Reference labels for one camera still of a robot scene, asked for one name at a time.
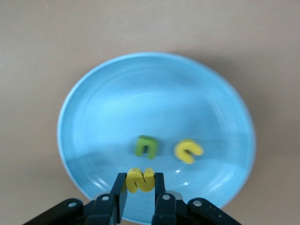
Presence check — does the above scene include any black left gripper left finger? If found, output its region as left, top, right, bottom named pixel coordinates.
left=23, top=172, right=128, bottom=225

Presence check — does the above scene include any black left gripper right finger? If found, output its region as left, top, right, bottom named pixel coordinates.
left=151, top=172, right=242, bottom=225

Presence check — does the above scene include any yellow foam number 2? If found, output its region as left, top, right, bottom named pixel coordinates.
left=126, top=167, right=155, bottom=194

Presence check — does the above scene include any yellow foam letter U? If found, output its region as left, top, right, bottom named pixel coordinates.
left=174, top=138, right=204, bottom=165

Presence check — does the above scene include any green foam letter U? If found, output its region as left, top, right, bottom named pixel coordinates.
left=134, top=135, right=158, bottom=160

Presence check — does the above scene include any blue plate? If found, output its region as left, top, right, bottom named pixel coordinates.
left=57, top=52, right=256, bottom=224

